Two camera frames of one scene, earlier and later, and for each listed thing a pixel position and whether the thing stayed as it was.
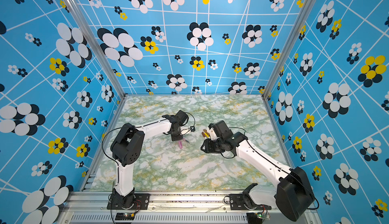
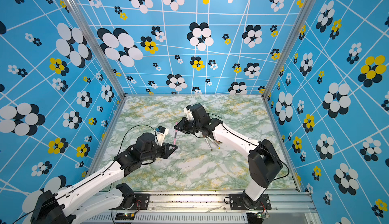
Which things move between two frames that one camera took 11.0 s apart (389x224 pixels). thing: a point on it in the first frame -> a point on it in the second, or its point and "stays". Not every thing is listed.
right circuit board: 257,217 stays
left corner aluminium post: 92,35 stays
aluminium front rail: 92,208 stays
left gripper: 176,139 -> 167,152
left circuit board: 124,216 stays
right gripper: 207,143 -> 184,123
